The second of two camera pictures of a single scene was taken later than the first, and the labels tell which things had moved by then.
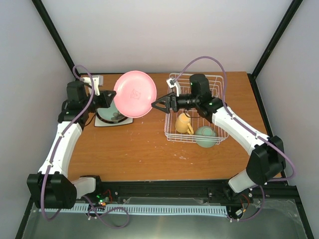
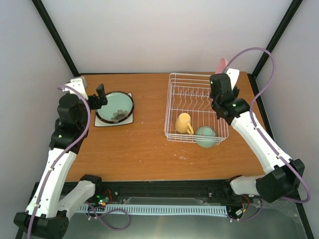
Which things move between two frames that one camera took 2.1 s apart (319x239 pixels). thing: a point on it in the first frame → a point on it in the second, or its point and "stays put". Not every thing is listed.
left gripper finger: (109, 96) → (100, 90)
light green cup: (206, 131) stays put
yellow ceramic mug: (182, 124) stays put
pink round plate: (135, 91) → (221, 65)
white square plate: (98, 122) stays put
